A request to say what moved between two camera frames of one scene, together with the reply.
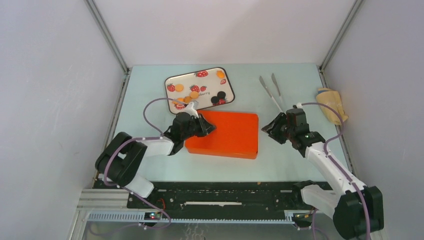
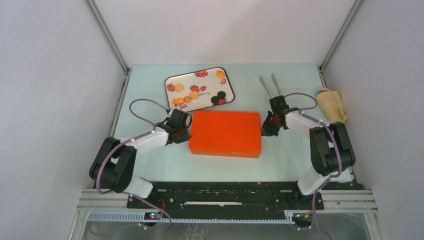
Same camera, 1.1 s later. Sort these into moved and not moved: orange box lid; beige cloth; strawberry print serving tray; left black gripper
Moved: left black gripper
Not moved: beige cloth; strawberry print serving tray; orange box lid
